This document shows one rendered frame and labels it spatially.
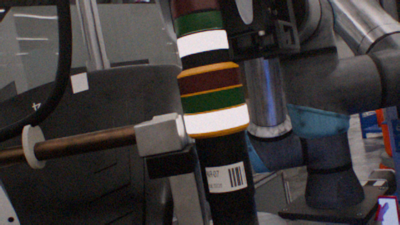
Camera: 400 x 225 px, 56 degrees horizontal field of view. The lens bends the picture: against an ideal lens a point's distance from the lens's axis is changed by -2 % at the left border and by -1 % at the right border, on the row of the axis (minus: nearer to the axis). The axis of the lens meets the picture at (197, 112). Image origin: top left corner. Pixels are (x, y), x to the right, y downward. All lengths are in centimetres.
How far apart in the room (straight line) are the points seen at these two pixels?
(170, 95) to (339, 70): 22
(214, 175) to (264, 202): 139
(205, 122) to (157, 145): 4
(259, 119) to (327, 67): 46
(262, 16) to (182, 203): 16
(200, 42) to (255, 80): 64
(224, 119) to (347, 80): 28
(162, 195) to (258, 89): 62
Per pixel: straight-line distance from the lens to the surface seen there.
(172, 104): 38
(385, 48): 57
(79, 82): 44
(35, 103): 43
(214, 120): 24
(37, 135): 31
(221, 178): 26
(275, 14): 35
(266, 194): 166
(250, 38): 33
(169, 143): 26
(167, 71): 43
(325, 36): 50
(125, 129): 27
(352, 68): 51
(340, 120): 51
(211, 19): 25
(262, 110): 92
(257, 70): 88
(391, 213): 61
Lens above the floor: 139
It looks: 3 degrees down
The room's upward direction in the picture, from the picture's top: 11 degrees counter-clockwise
